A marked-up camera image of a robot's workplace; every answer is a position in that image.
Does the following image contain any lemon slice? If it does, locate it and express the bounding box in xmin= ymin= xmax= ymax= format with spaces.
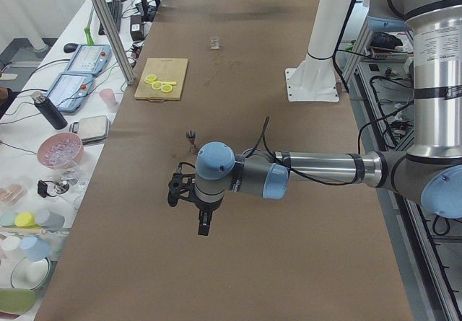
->
xmin=151 ymin=81 xmax=162 ymax=90
xmin=144 ymin=74 xmax=157 ymax=84
xmin=160 ymin=84 xmax=173 ymax=93

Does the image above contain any aluminium frame post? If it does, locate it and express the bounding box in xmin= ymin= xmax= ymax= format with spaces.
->
xmin=92 ymin=0 xmax=135 ymax=85

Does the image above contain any black computer mouse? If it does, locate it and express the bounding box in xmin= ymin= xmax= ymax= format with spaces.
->
xmin=63 ymin=43 xmax=79 ymax=53

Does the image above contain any black power adapter box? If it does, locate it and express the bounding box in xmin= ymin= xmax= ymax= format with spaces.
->
xmin=130 ymin=14 xmax=144 ymax=41

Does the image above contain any wine glass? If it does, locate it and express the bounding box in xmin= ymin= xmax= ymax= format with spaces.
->
xmin=53 ymin=161 xmax=81 ymax=195

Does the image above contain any pink plastic cup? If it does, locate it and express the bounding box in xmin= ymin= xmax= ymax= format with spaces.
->
xmin=99 ymin=88 xmax=118 ymax=109

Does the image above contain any pink bowl with ice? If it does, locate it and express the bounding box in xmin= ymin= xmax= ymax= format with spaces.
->
xmin=37 ymin=132 xmax=84 ymax=169

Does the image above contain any mint green plastic cup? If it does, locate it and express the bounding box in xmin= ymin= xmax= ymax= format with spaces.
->
xmin=0 ymin=211 xmax=18 ymax=228

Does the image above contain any green bowl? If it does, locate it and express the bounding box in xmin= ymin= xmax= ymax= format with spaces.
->
xmin=1 ymin=288 xmax=37 ymax=315

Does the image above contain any white plate green rim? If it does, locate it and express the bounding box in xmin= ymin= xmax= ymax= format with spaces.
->
xmin=10 ymin=258 xmax=51 ymax=290

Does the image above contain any yellow plastic cup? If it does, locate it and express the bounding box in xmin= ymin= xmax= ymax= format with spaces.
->
xmin=14 ymin=211 xmax=40 ymax=229

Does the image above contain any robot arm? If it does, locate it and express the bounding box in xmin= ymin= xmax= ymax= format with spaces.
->
xmin=193 ymin=0 xmax=461 ymax=235

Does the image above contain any steel measuring jigger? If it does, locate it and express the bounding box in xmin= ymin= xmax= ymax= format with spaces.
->
xmin=185 ymin=130 xmax=197 ymax=154

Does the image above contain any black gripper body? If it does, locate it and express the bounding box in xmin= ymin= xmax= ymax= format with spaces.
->
xmin=196 ymin=200 xmax=217 ymax=216

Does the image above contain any clear glass shaker cup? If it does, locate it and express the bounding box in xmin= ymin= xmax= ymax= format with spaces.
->
xmin=210 ymin=36 xmax=220 ymax=50

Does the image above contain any black keyboard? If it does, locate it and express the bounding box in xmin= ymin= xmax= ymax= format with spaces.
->
xmin=106 ymin=1 xmax=123 ymax=32

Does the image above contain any blue teach pendant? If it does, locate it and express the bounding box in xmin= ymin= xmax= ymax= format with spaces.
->
xmin=46 ymin=72 xmax=95 ymax=114
xmin=65 ymin=44 xmax=112 ymax=76

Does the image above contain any blue plastic cup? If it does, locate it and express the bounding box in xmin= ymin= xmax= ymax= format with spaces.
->
xmin=19 ymin=235 xmax=51 ymax=262

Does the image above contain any bamboo cutting board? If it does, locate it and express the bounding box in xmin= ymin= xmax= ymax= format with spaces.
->
xmin=134 ymin=58 xmax=188 ymax=101

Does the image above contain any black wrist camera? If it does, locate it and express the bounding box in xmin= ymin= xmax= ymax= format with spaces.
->
xmin=167 ymin=162 xmax=198 ymax=207

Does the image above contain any black water bottle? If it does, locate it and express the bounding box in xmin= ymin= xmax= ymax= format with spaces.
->
xmin=30 ymin=91 xmax=68 ymax=130

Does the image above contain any grey kitchen scale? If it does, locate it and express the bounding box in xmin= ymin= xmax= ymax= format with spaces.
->
xmin=69 ymin=115 xmax=111 ymax=144

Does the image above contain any white plastic cup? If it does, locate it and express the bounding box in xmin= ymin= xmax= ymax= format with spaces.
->
xmin=1 ymin=236 xmax=24 ymax=260

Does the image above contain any grey plastic cup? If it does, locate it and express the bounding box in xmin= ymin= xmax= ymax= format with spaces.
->
xmin=35 ymin=209 xmax=65 ymax=232

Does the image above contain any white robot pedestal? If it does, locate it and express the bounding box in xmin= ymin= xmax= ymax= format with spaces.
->
xmin=285 ymin=0 xmax=356 ymax=102

